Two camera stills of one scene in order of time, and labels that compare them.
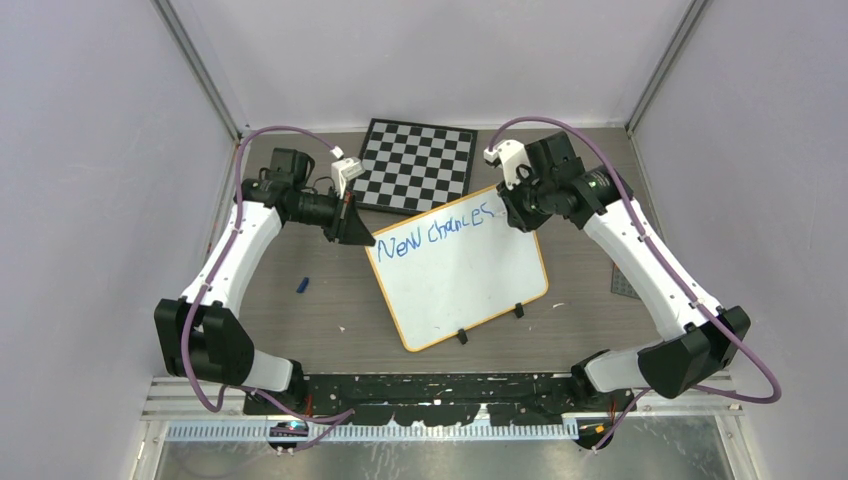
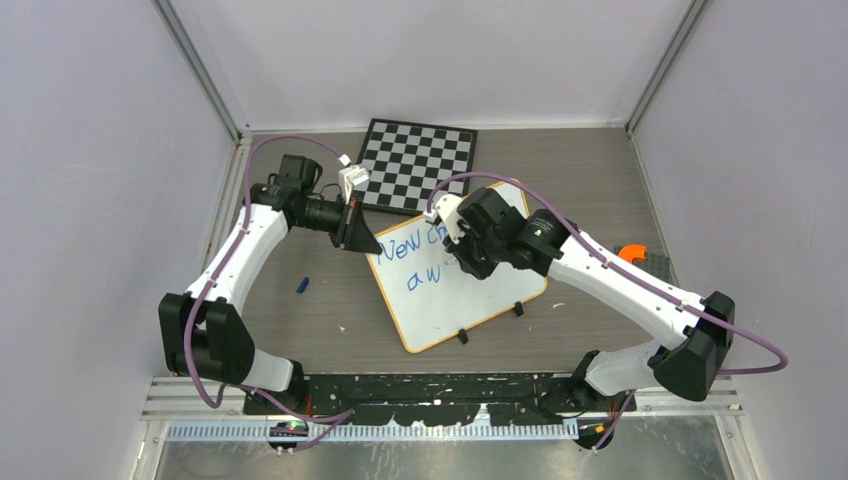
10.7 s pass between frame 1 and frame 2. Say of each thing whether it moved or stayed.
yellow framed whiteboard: stayed
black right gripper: moved
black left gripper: stayed
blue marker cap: stayed
